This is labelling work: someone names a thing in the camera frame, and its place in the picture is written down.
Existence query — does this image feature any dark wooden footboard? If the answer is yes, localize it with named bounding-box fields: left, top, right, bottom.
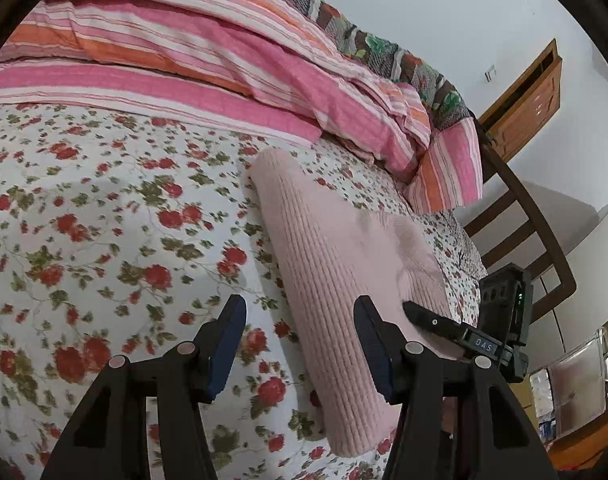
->
left=462, top=114, right=579, bottom=323

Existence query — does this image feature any person's right hand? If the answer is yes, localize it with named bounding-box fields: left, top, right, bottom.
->
left=441, top=396, right=458, bottom=439

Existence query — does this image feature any brown wooden door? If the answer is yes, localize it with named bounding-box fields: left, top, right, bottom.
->
left=479, top=39, right=562, bottom=162

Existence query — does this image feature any clear plastic storage box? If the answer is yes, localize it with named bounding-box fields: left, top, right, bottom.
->
left=528, top=327, right=608, bottom=444

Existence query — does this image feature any floral bed sheet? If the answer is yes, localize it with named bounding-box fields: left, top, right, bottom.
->
left=0, top=102, right=490, bottom=480

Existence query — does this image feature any white wall switch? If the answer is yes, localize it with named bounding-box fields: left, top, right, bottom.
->
left=484, top=65, right=497, bottom=82

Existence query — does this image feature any pink striped quilt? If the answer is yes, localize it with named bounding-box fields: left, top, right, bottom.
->
left=0, top=0, right=483, bottom=214

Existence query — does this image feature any multicolour patterned blanket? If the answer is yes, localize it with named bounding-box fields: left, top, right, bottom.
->
left=183, top=0, right=474, bottom=129

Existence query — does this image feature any pink knit sweater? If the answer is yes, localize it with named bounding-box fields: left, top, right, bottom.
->
left=249, top=148, right=462, bottom=457

